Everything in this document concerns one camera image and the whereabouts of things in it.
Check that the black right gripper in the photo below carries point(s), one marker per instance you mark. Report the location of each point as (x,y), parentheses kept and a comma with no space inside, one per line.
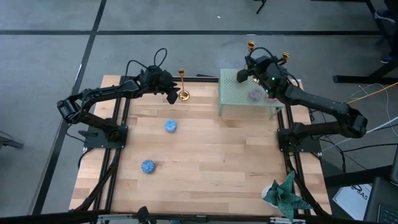
(276,82)

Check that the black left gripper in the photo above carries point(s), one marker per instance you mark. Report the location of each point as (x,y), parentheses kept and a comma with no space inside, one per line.
(158,85)

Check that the tall gold candlestick holder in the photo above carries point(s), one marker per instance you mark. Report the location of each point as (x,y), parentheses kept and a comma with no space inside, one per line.
(183,96)
(251,45)

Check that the blue ball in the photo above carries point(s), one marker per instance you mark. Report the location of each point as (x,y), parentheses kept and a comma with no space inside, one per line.
(170,126)
(148,166)

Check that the medium gold candlestick holder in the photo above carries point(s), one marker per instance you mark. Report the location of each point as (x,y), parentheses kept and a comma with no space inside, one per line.
(285,56)

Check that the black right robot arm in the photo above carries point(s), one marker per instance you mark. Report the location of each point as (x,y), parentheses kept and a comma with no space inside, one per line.
(323,105)

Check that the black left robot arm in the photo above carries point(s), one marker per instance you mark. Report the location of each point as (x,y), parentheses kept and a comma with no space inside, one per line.
(102,91)

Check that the green perforated metal shelf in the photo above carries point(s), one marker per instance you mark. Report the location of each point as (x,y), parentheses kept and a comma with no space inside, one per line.
(233,90)

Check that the black stand leg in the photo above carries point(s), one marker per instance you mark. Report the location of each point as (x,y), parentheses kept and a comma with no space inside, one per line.
(261,6)

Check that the green plant in white pot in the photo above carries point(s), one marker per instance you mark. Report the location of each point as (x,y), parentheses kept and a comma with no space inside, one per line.
(284,196)

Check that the person's shoe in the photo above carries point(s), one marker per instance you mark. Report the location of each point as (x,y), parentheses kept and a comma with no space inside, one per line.
(387,59)
(382,15)

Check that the white printed box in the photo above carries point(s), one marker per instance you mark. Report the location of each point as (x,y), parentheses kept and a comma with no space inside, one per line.
(348,199)

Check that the grey stand foot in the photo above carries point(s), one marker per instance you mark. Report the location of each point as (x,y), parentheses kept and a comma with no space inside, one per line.
(11,143)

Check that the black laptop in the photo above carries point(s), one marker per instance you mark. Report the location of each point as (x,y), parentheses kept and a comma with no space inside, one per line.
(382,202)

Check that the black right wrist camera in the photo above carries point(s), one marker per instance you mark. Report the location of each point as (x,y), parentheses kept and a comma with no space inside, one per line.
(264,63)

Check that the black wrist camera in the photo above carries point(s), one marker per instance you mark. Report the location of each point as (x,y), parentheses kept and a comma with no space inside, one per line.
(157,73)
(264,63)

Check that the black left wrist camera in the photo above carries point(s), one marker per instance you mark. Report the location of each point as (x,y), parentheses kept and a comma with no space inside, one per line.
(157,73)

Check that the black aluminium table frame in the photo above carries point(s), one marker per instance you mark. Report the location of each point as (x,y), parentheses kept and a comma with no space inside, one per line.
(202,79)

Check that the black desk frame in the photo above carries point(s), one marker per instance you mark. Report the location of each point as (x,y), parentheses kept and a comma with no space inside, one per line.
(357,79)

